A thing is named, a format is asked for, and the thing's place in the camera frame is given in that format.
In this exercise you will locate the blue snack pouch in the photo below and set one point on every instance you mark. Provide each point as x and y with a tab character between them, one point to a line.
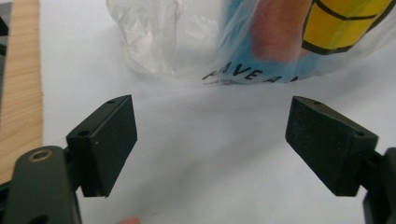
239	49

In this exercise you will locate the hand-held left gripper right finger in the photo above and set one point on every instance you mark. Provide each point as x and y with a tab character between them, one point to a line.
327	146

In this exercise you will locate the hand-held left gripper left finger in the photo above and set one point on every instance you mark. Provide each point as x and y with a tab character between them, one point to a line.
106	146

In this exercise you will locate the clear printed plastic bag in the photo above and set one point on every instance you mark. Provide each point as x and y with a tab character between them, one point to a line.
149	34

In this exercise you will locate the pale blue table mat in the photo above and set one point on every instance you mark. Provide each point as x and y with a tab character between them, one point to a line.
202	143

